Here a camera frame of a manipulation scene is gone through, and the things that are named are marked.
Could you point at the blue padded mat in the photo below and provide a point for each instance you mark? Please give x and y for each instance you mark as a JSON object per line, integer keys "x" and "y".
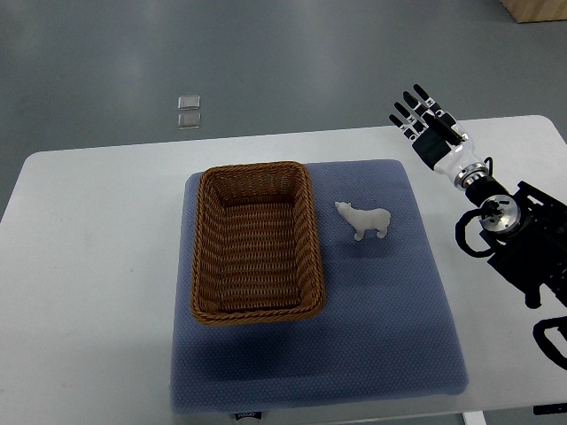
{"x": 386, "y": 330}

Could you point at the wooden box corner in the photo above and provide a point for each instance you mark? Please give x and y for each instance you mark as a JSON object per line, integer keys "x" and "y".
{"x": 532, "y": 11}

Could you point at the white bear figurine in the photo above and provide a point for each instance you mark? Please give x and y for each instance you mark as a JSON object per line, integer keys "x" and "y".
{"x": 362, "y": 220}

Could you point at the brown wicker basket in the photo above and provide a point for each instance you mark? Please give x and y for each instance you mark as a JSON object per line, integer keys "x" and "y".
{"x": 256, "y": 253}

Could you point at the upper metal floor plate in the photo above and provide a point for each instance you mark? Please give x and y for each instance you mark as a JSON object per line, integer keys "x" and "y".
{"x": 188, "y": 102}

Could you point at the black table control panel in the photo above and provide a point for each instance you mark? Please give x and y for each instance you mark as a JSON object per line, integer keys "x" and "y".
{"x": 548, "y": 410}

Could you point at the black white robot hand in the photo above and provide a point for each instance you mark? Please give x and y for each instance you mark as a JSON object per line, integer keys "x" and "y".
{"x": 437, "y": 138}

